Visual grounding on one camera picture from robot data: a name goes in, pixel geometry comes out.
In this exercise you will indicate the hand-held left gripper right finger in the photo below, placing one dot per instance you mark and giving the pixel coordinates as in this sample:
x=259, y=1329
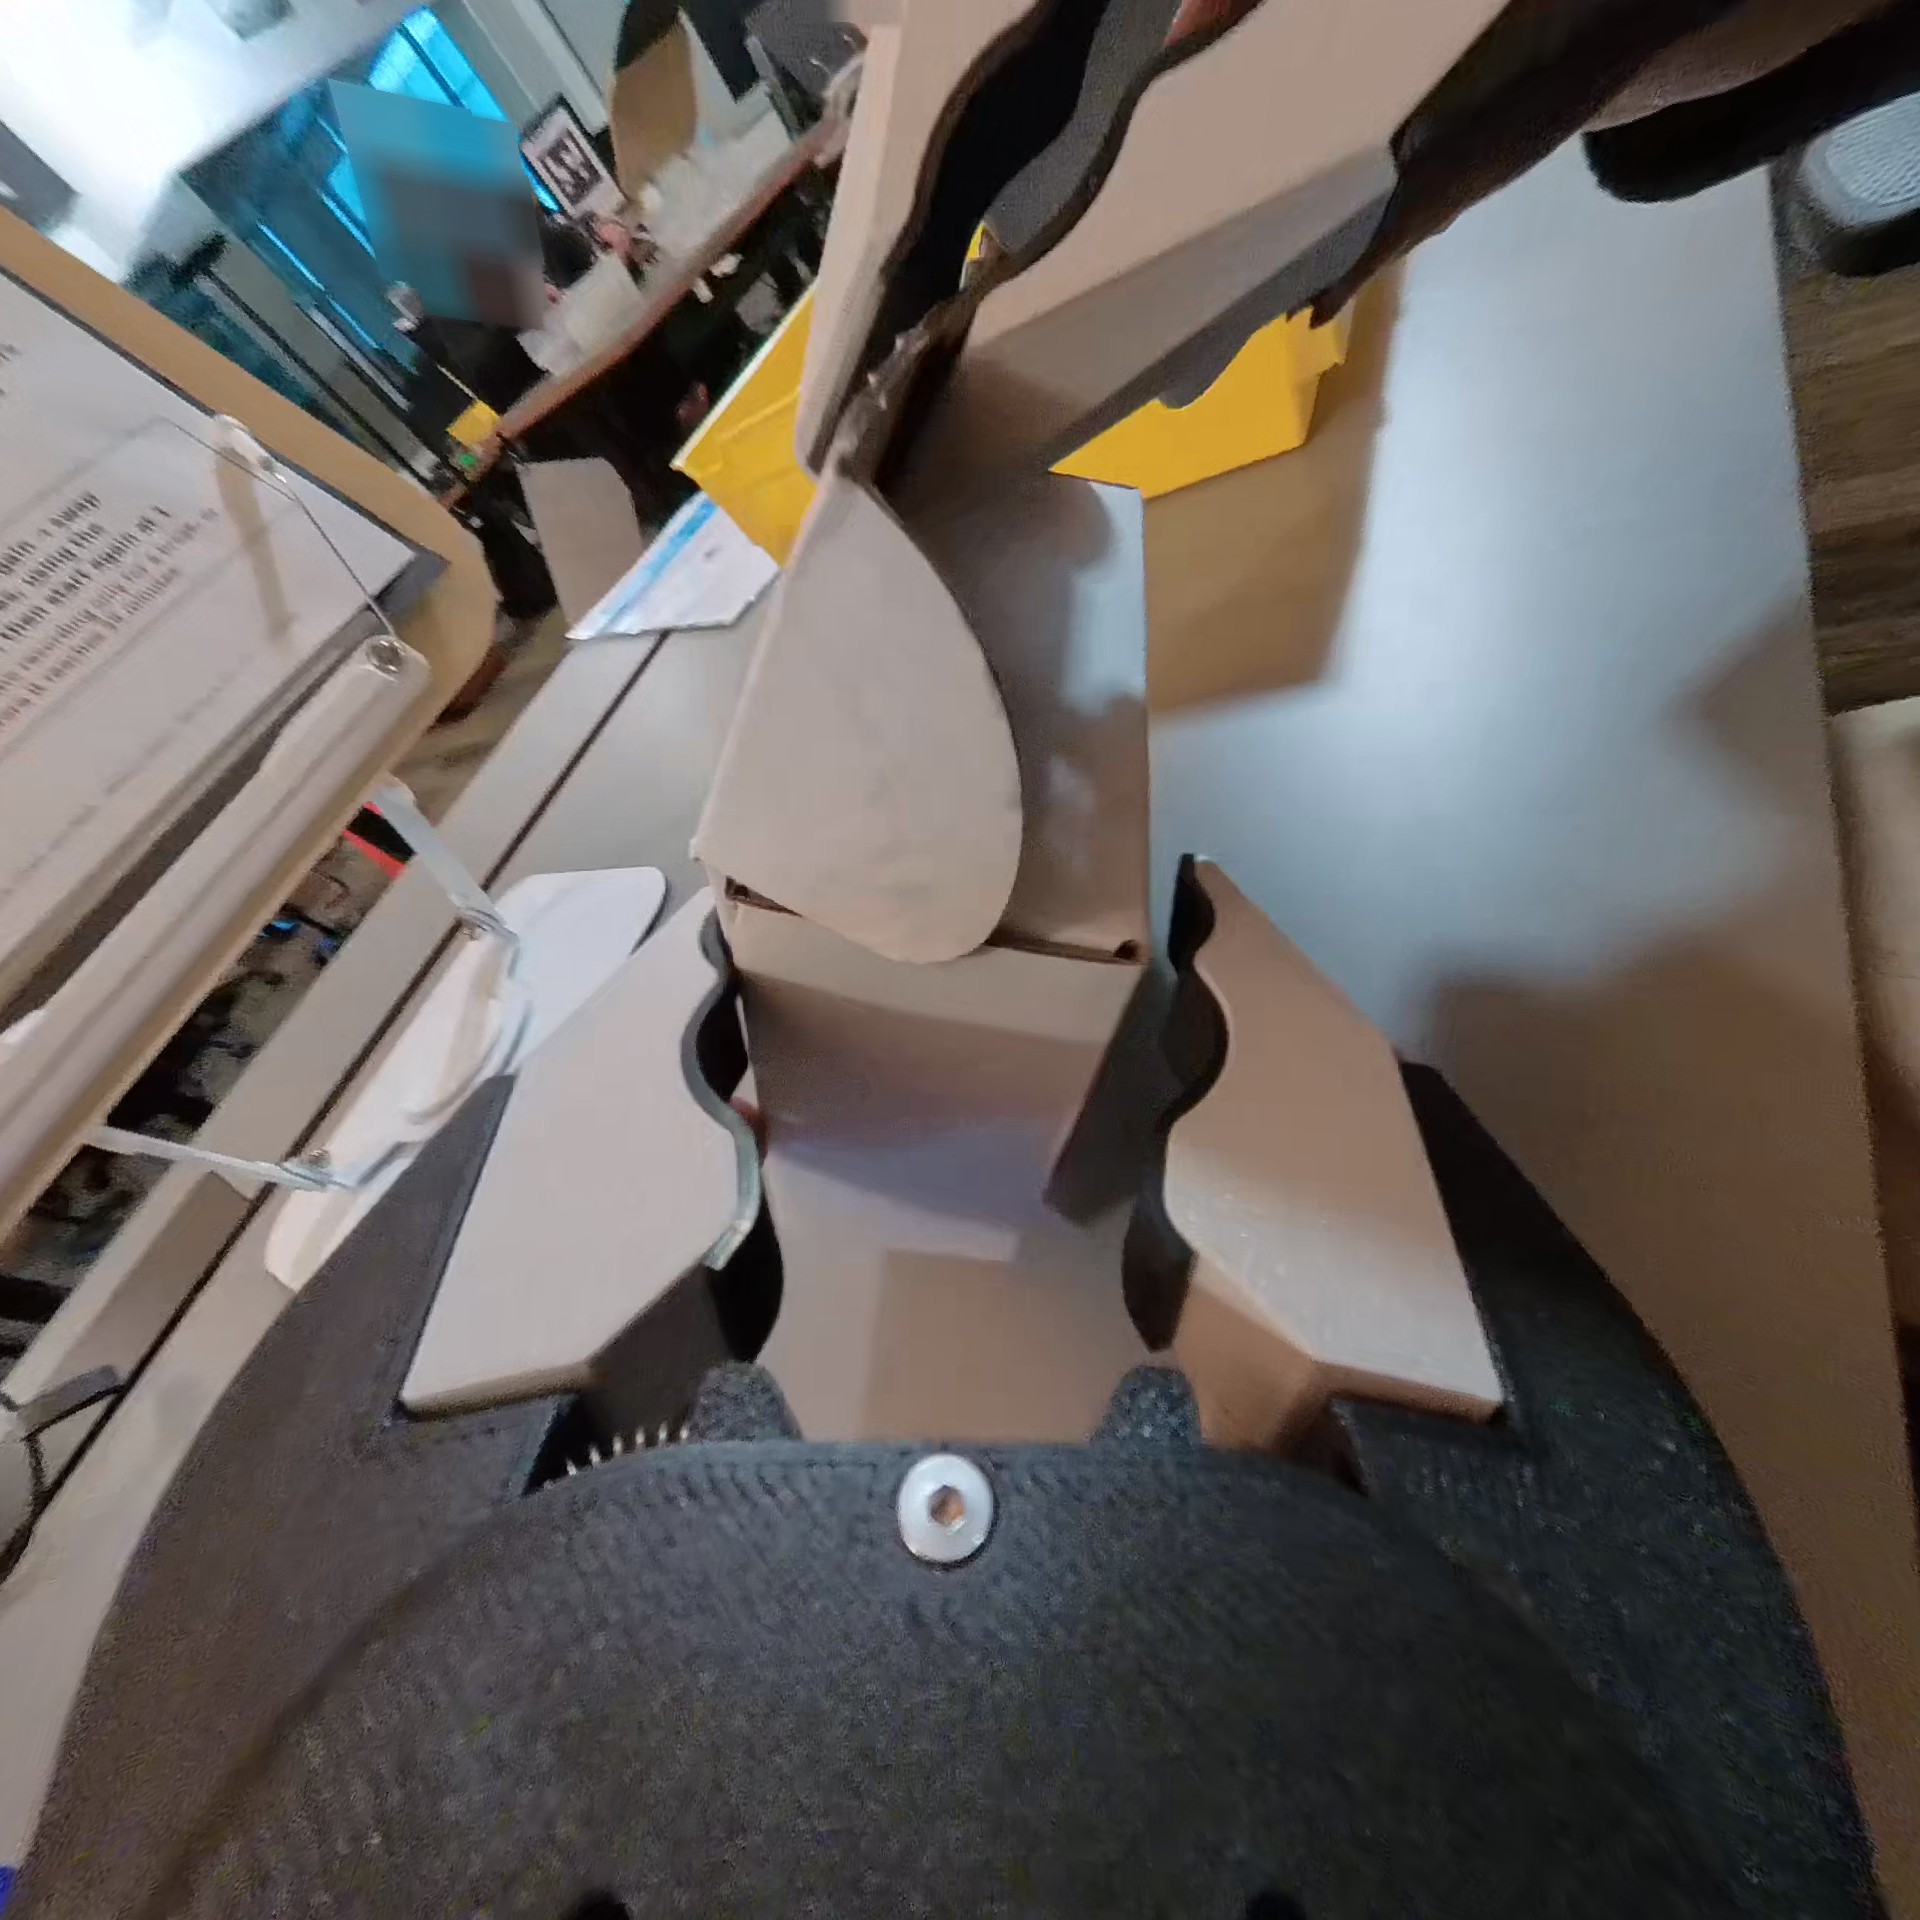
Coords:
x=1320, y=1201

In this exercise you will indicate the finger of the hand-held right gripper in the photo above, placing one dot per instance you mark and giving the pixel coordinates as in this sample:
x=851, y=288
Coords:
x=884, y=181
x=1243, y=253

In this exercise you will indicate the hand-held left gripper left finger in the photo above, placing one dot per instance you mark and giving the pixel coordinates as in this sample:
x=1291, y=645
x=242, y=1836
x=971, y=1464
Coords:
x=586, y=1201

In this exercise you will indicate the yellow plastic bin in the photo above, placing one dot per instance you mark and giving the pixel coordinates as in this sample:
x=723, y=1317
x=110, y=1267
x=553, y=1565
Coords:
x=750, y=450

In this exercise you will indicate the white cardboard mailer box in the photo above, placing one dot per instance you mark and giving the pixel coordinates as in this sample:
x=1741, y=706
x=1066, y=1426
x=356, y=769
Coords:
x=884, y=720

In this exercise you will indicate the grey desk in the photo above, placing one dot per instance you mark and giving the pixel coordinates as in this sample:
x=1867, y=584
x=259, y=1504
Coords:
x=1574, y=825

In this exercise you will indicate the open brown cardboard box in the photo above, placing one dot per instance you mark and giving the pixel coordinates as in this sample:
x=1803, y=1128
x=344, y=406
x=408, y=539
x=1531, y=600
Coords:
x=652, y=105

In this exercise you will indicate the white document stand wooden board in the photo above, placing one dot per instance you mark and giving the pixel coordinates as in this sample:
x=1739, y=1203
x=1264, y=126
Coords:
x=593, y=922

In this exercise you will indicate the black white marker sign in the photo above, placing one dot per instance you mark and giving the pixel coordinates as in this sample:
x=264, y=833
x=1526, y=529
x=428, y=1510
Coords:
x=569, y=158

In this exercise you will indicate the blue white paper leaflet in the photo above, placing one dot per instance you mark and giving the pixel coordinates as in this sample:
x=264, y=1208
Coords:
x=675, y=579

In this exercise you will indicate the upright cardboard piece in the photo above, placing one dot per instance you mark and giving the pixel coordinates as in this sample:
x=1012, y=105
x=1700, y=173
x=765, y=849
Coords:
x=579, y=533

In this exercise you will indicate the beige chair seat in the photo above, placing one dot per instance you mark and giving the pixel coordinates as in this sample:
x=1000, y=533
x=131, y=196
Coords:
x=1881, y=1049

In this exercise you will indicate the printed instruction sheet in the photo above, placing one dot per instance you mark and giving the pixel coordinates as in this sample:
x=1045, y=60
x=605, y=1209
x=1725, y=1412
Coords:
x=118, y=629

